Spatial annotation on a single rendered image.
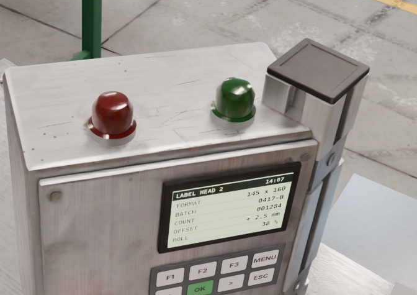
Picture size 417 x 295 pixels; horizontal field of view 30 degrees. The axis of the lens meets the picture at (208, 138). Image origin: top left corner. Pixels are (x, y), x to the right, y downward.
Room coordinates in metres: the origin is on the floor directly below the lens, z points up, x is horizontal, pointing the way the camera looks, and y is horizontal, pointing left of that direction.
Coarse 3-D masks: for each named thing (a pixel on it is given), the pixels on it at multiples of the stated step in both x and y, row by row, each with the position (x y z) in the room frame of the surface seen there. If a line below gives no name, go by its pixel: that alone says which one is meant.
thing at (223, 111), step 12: (228, 84) 0.35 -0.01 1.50; (240, 84) 0.35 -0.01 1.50; (216, 96) 0.35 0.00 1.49; (228, 96) 0.34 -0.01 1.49; (240, 96) 0.34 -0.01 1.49; (252, 96) 0.35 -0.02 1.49; (216, 108) 0.35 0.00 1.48; (228, 108) 0.34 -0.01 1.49; (240, 108) 0.34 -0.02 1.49; (252, 108) 0.35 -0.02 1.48; (216, 120) 0.34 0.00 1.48; (228, 120) 0.34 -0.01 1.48; (240, 120) 0.34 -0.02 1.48; (252, 120) 0.34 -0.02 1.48
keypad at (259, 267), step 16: (224, 256) 0.32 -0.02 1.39; (240, 256) 0.33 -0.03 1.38; (256, 256) 0.33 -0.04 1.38; (272, 256) 0.34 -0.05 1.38; (160, 272) 0.31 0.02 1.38; (176, 272) 0.31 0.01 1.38; (192, 272) 0.31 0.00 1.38; (208, 272) 0.32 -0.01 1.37; (224, 272) 0.32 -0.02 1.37; (240, 272) 0.33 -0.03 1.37; (256, 272) 0.33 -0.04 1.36; (272, 272) 0.34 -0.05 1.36; (160, 288) 0.31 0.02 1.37; (176, 288) 0.31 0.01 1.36; (192, 288) 0.32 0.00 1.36; (208, 288) 0.32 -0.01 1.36; (224, 288) 0.32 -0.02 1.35; (240, 288) 0.33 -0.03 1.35
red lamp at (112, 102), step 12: (108, 96) 0.32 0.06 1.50; (120, 96) 0.33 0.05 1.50; (96, 108) 0.32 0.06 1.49; (108, 108) 0.32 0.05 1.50; (120, 108) 0.32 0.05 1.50; (132, 108) 0.32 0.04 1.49; (96, 120) 0.31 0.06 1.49; (108, 120) 0.31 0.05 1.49; (120, 120) 0.31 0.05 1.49; (132, 120) 0.32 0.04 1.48; (96, 132) 0.31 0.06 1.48; (108, 132) 0.31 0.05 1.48; (120, 132) 0.31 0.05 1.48; (132, 132) 0.32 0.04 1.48; (108, 144) 0.31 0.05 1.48; (120, 144) 0.31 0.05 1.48
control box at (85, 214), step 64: (64, 64) 0.38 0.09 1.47; (128, 64) 0.39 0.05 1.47; (192, 64) 0.40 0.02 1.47; (256, 64) 0.40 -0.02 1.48; (64, 128) 0.32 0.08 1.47; (192, 128) 0.33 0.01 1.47; (256, 128) 0.34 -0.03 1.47; (64, 192) 0.28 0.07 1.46; (128, 192) 0.30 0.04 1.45; (64, 256) 0.28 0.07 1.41; (128, 256) 0.30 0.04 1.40; (192, 256) 0.32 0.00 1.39
